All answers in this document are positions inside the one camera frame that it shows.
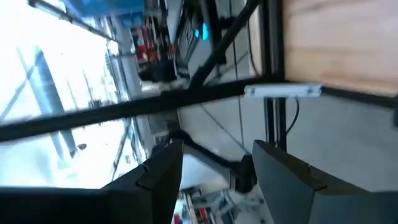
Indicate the black angled tube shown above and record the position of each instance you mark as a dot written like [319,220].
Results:
[245,174]

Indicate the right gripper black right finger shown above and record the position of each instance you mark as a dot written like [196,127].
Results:
[295,199]

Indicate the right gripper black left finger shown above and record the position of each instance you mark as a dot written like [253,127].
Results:
[155,193]

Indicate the white rectangular bar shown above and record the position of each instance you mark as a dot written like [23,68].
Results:
[280,90]

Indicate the black metal table frame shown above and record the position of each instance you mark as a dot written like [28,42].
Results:
[124,109]

